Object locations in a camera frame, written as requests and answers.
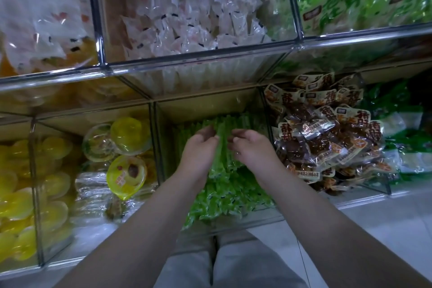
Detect person's left hand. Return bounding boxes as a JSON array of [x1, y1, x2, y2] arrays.
[[177, 126, 221, 184]]

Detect person's right forearm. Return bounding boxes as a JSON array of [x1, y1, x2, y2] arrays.
[[260, 159, 432, 288]]

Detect pile of white jelly sticks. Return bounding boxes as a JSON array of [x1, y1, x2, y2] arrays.
[[101, 0, 298, 93]]

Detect person's right hand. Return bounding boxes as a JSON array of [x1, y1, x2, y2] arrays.
[[227, 129, 286, 180]]

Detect pile of green jelly sticks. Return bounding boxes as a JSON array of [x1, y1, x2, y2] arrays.
[[175, 112, 271, 177]]

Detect pile of yellow jelly cups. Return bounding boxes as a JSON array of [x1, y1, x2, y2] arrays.
[[0, 136, 77, 264]]

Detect light grey shorts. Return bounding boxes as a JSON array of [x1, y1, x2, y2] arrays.
[[154, 234, 308, 288]]

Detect pile of green bamboo packets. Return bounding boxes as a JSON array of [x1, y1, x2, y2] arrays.
[[364, 82, 432, 177]]

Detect pile of brown snack packets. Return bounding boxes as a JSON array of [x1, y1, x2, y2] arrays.
[[265, 72, 399, 194]]

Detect person's left forearm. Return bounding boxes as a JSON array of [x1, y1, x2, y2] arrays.
[[57, 166, 210, 288]]

